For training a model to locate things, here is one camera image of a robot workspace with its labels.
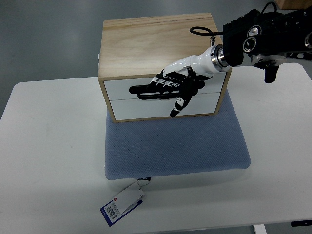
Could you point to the white drawer black handle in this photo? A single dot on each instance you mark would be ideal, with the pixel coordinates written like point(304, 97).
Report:
point(119, 89)

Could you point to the white lower drawer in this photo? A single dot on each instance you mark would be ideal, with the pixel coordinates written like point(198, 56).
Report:
point(131, 109)

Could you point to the black table control panel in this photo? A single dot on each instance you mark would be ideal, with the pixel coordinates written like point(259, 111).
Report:
point(301, 223)

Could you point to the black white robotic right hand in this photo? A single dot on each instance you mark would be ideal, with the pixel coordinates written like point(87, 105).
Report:
point(185, 75)

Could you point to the white and blue price tag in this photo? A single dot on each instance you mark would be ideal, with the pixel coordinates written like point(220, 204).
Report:
point(123, 203)

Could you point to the white table leg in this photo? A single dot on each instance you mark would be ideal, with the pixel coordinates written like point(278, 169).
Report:
point(259, 229)

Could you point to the wooden drawer cabinet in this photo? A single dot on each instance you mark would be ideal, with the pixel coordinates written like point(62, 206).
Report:
point(141, 47)

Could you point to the cardboard box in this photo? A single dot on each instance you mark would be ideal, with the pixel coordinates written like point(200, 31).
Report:
point(293, 4)

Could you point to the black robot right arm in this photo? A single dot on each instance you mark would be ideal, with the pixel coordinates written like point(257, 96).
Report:
point(268, 38)

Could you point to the blue foam cushion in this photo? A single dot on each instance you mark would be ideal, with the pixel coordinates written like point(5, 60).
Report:
point(175, 146)

